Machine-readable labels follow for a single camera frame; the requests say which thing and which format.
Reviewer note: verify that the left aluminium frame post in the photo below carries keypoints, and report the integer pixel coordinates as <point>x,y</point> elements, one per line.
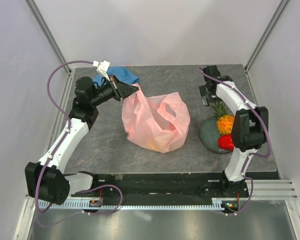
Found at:
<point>34,9</point>

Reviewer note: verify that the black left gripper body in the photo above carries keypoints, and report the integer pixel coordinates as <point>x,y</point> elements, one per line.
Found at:
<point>117,84</point>

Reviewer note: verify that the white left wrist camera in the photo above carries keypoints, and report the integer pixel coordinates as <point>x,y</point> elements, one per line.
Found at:
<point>102,68</point>

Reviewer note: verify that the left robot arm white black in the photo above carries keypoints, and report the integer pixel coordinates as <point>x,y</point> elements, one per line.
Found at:
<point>45,179</point>

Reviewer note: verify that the yellow toy mango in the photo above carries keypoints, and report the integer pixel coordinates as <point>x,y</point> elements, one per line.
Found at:
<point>153,147</point>

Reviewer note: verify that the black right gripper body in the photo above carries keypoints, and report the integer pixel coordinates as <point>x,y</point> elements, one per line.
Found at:
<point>210,93</point>

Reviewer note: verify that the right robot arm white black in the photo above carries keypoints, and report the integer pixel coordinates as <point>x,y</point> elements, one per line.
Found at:
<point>249,130</point>

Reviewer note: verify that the red toy bell pepper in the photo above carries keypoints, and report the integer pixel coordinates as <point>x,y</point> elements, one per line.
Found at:
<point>225,142</point>

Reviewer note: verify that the blue bucket hat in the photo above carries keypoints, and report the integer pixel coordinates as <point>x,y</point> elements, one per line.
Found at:
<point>120,71</point>

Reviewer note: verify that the right aluminium frame post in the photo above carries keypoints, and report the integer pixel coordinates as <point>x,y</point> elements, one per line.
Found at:
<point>266,33</point>

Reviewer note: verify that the slotted cable duct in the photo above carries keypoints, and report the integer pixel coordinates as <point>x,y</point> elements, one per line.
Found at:
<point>94,204</point>

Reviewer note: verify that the toy pineapple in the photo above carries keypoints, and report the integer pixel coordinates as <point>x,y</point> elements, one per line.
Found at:
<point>225,121</point>

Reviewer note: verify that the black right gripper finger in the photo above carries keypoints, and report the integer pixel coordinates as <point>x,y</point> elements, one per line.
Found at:
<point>214,99</point>
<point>203,95</point>

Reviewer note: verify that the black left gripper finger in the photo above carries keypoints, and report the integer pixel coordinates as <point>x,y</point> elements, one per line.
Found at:
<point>127,90</point>
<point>126,80</point>

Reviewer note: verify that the aluminium frame post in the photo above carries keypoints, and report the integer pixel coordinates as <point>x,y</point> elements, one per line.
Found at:
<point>34,9</point>
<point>266,33</point>

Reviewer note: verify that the pink peach plastic bag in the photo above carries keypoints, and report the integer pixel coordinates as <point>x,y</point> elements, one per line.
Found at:
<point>162,120</point>

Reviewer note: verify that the dark round plate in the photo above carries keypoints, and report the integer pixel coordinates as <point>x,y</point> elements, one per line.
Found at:
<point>209,136</point>

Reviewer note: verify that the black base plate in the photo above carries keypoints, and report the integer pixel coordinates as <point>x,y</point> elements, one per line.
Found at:
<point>200,186</point>

